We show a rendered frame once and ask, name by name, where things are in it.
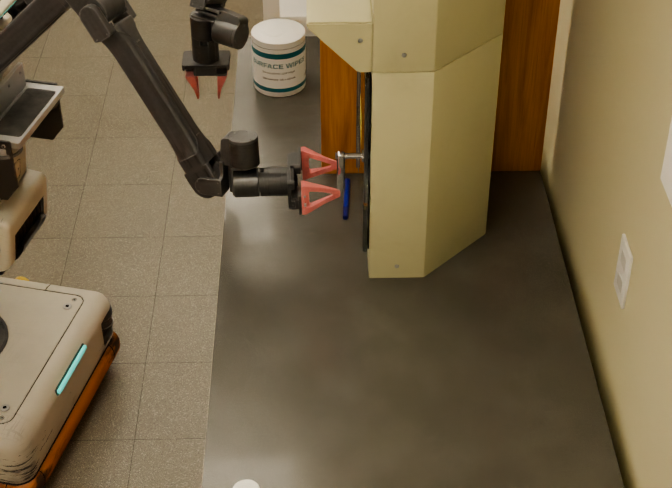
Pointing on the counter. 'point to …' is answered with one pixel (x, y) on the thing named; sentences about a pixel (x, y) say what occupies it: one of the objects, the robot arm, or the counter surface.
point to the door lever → (344, 166)
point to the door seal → (369, 155)
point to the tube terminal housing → (431, 121)
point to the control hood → (343, 21)
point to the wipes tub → (279, 57)
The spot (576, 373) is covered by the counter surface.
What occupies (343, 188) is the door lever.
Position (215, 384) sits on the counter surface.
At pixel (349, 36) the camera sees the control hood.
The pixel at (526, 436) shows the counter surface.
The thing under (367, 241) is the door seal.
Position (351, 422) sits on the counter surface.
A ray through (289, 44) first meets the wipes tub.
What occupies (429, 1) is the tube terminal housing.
